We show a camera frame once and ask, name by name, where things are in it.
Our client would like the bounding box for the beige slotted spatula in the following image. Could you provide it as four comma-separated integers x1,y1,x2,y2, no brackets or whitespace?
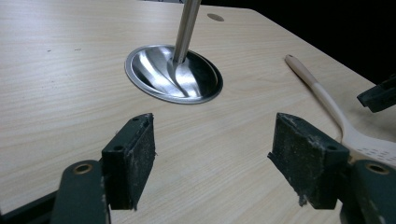
284,54,396,170

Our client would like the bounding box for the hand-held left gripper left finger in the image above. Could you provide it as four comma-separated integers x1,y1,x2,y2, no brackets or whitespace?
101,112,156,211

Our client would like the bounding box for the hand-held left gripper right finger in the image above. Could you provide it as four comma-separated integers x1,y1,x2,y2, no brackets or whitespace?
267,112,350,210

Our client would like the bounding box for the metal stand with round base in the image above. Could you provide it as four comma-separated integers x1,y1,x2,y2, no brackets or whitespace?
124,0,224,105

